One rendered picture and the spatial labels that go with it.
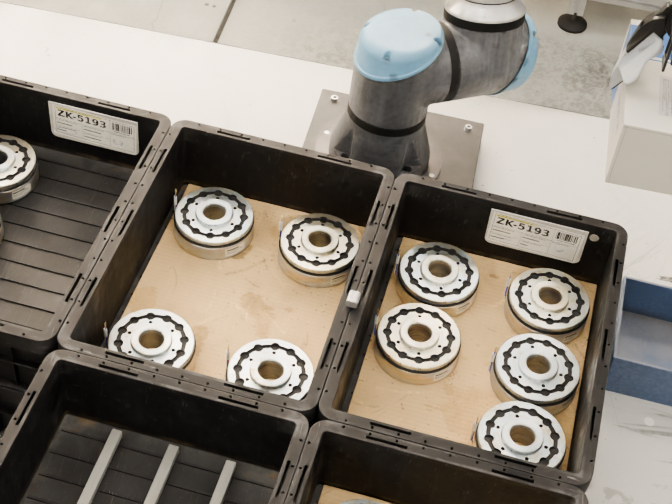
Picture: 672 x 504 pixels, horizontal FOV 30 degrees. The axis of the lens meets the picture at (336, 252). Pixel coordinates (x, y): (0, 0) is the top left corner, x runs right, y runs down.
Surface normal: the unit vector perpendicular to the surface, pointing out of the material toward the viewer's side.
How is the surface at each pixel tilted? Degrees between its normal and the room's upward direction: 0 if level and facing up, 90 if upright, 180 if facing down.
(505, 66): 75
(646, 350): 0
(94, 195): 0
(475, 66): 61
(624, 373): 90
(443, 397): 0
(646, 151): 90
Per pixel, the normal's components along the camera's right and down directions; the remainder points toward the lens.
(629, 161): -0.20, 0.71
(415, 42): 0.00, -0.68
